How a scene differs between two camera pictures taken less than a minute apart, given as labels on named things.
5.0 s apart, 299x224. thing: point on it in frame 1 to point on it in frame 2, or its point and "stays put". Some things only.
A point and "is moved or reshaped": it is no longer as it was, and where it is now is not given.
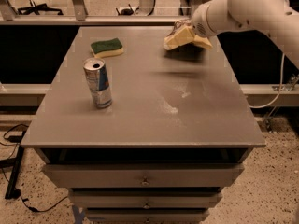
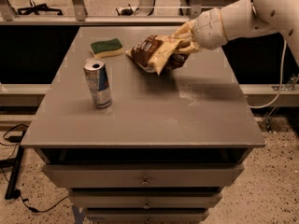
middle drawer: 146,199 stays put
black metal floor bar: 14,172 stays put
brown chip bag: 192,48 is moved or reshaped
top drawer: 141,175 stays put
